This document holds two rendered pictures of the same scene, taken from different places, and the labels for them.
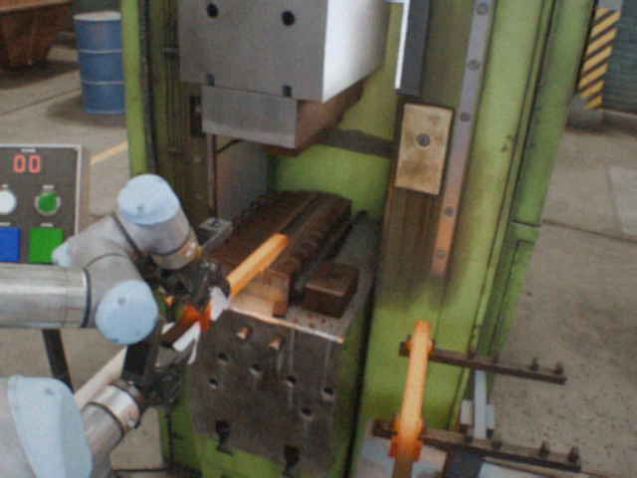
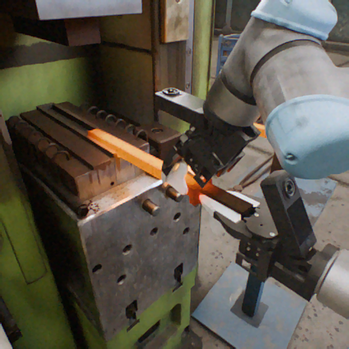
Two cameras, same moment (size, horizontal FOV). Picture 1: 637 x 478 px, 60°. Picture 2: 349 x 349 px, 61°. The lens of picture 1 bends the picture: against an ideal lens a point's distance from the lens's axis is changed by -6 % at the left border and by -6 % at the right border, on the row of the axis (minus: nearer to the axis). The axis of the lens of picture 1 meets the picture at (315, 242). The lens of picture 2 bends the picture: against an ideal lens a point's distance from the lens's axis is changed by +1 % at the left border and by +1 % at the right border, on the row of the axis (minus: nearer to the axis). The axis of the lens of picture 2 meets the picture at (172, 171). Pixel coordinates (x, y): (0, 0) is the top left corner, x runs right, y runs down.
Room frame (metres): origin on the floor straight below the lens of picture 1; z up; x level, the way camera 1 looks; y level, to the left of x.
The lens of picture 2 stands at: (0.68, 0.60, 1.32)
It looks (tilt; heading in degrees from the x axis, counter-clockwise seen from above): 32 degrees down; 297
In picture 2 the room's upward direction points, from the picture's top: straight up
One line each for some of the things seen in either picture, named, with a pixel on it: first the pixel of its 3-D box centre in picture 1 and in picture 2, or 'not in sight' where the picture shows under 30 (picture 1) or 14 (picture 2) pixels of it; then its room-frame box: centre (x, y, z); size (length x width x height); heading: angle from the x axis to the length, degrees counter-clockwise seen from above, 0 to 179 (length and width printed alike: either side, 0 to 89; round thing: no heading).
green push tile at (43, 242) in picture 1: (46, 245); not in sight; (1.05, 0.59, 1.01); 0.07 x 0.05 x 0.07; 95
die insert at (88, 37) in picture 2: (307, 122); (50, 22); (1.28, 0.04, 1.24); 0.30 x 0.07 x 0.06; 160
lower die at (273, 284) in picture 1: (286, 236); (71, 140); (1.25, 0.07, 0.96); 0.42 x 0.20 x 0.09; 160
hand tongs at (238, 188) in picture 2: (514, 460); (264, 166); (0.80, -0.44, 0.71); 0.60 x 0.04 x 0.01; 75
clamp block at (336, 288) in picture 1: (332, 288); (157, 141); (1.05, -0.04, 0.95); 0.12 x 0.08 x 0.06; 160
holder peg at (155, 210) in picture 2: (244, 334); (151, 208); (0.97, 0.14, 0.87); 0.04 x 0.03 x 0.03; 160
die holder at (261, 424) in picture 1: (303, 327); (100, 205); (1.24, 0.02, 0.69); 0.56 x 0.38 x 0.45; 160
